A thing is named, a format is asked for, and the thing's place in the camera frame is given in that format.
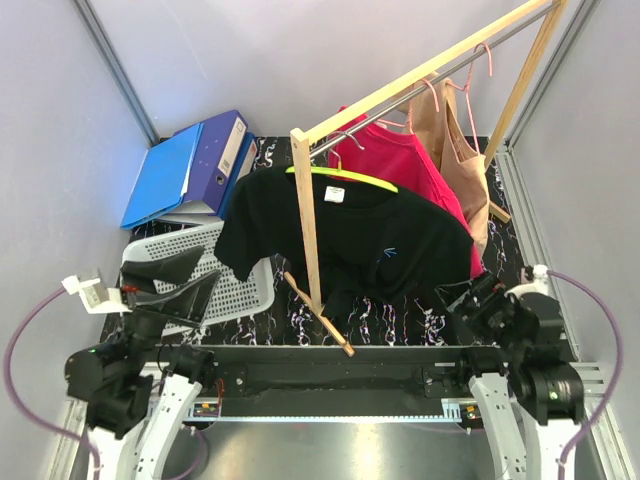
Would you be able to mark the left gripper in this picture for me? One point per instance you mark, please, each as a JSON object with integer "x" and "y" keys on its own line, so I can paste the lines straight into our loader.
{"x": 187, "y": 304}

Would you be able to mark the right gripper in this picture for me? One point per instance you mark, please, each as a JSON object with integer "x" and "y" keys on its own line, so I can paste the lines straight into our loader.
{"x": 487, "y": 288}

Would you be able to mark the black t shirt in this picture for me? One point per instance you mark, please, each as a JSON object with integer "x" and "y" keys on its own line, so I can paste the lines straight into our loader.
{"x": 371, "y": 242}

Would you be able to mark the red t shirt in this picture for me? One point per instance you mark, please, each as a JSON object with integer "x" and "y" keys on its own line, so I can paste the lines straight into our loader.
{"x": 397, "y": 158}

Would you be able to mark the neon yellow hanger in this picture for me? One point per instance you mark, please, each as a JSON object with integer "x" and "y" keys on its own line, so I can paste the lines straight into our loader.
{"x": 303, "y": 168}

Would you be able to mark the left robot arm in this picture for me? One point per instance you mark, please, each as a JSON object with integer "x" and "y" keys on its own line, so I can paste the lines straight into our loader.
{"x": 132, "y": 419}

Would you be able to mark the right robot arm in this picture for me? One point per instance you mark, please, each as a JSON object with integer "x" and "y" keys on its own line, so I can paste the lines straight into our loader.
{"x": 530, "y": 399}

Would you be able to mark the white plastic basket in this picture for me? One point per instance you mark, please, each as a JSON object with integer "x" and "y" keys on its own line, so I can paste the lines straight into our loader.
{"x": 231, "y": 298}

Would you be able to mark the light blue binder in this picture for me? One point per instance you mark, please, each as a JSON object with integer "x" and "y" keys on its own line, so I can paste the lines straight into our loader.
{"x": 163, "y": 178}

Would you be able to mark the black marble mat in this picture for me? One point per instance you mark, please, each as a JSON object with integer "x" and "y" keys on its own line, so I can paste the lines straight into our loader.
{"x": 410, "y": 321}

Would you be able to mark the wooden clothes rack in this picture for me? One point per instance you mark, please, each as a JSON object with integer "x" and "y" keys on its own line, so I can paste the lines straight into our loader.
{"x": 357, "y": 116}

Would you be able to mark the dark blue binder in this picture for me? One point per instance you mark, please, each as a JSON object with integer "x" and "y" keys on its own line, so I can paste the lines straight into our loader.
{"x": 216, "y": 151}
{"x": 242, "y": 166}

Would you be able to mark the beige top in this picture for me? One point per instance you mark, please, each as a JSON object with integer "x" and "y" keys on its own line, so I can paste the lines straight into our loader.
{"x": 461, "y": 165}

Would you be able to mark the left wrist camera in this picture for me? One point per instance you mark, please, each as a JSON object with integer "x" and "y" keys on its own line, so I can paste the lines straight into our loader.
{"x": 95, "y": 295}

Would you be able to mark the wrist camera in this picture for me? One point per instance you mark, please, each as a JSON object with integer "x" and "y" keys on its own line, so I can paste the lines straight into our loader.
{"x": 535, "y": 279}
{"x": 95, "y": 295}

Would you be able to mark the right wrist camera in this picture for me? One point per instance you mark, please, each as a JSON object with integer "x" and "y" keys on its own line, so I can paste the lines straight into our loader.
{"x": 535, "y": 279}

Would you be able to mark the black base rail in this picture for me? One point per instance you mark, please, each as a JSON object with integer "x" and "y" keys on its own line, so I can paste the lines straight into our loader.
{"x": 321, "y": 384}

